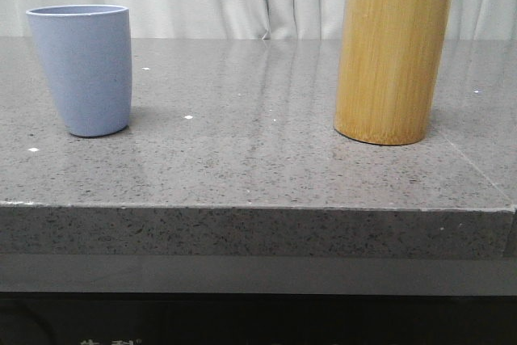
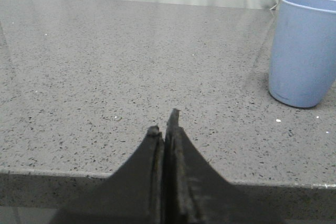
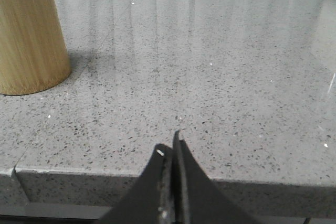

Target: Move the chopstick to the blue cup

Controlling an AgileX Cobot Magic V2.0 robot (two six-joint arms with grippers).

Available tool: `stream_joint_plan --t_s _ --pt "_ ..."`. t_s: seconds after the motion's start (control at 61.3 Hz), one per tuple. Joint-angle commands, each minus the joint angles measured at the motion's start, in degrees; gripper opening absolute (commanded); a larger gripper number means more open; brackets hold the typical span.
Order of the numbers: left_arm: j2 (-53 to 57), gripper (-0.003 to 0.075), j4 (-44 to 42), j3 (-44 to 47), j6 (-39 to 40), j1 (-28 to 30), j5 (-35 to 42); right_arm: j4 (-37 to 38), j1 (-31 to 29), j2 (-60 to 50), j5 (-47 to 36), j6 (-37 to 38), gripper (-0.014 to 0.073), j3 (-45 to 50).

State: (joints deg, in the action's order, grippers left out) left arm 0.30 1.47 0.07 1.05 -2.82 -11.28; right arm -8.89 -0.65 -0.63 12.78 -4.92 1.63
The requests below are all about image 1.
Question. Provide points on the blue plastic cup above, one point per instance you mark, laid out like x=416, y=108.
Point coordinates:
x=86, y=54

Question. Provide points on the bamboo cylinder holder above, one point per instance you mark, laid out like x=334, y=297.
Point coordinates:
x=388, y=67

